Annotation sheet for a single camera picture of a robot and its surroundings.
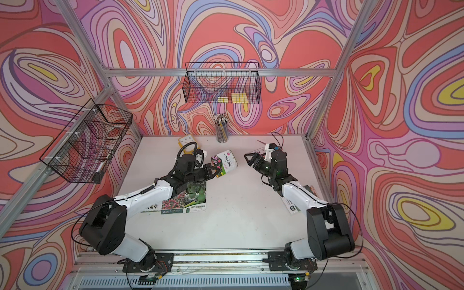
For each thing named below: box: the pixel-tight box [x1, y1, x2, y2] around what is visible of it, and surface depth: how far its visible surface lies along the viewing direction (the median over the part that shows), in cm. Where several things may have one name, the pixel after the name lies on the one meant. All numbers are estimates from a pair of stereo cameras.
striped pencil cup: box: [213, 113, 229, 144], surface depth 110 cm
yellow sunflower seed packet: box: [279, 194, 301, 217], surface depth 90 cm
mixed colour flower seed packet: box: [210, 149, 239, 179], surface depth 88 cm
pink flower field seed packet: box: [160, 192, 187, 215], surface depth 90 cm
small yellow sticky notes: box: [217, 96, 229, 103], surface depth 84 cm
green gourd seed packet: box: [183, 181, 207, 214], surface depth 92 cm
